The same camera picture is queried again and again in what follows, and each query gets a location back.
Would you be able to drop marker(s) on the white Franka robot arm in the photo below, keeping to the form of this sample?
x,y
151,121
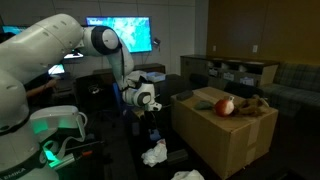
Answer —
x,y
33,50

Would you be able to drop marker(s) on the white labelled storage bin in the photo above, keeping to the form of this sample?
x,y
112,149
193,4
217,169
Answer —
x,y
229,76
247,81
213,72

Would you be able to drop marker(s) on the white cloth pile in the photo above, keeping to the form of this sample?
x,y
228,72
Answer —
x,y
135,76

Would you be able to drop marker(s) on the large cardboard box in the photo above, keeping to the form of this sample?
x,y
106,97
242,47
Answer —
x,y
213,146

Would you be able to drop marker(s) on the small wall bracket device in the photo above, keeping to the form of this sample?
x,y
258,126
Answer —
x,y
156,41

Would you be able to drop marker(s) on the black tool orange tip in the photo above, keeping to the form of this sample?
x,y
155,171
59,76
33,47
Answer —
x,y
87,153

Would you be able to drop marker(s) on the black chair backrest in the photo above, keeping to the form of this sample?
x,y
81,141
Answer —
x,y
243,90
198,81

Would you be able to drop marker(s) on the white plastic bin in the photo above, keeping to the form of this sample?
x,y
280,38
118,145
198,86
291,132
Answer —
x,y
156,76

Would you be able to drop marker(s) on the blue sponge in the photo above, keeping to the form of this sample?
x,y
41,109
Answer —
x,y
155,136

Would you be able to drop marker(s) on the white wall outlet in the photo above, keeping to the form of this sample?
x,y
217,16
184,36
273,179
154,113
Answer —
x,y
214,49
255,49

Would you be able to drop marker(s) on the person's hand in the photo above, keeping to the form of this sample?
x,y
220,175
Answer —
x,y
51,82

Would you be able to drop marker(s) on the wooden shelf cabinet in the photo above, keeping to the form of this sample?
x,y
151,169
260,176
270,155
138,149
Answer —
x,y
191,68

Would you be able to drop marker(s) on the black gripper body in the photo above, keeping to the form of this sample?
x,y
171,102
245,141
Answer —
x,y
149,120

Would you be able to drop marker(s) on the brown plush toy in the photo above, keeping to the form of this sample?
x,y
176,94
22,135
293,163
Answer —
x,y
251,106

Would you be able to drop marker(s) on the person's bare forearm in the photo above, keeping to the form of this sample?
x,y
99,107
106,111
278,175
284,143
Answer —
x,y
38,90

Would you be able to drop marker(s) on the white cloth red mark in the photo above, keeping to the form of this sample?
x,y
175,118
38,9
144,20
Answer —
x,y
154,154

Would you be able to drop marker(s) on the thick black foam block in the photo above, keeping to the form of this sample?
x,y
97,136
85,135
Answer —
x,y
177,156

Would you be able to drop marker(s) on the black office chair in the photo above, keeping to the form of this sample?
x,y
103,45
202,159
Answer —
x,y
86,100

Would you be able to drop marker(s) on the large wall monitor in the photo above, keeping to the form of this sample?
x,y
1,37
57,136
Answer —
x,y
133,33

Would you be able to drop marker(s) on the small lit screen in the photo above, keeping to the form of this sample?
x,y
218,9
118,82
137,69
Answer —
x,y
56,69

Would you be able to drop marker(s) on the large white towel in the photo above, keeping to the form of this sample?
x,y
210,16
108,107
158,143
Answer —
x,y
187,175

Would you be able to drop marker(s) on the plaid green sofa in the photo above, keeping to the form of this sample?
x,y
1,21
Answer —
x,y
293,91

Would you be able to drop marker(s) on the tan wrist mount plate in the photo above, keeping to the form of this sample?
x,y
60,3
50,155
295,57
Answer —
x,y
138,113

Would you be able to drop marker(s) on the person in dark clothes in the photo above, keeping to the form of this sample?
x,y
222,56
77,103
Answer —
x,y
36,96

